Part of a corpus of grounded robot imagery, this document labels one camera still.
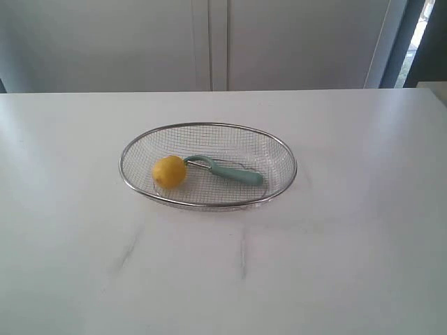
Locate adjacent grey side table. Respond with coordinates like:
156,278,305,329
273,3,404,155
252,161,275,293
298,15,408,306
417,81,447,105

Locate yellow lemon with sticker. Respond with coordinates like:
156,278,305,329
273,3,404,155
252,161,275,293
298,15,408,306
152,156,186,189

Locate metal wire mesh basket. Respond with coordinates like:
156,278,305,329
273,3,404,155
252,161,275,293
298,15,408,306
119,122,298,211

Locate teal handled peeler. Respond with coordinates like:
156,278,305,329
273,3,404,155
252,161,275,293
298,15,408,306
184,155,264,186

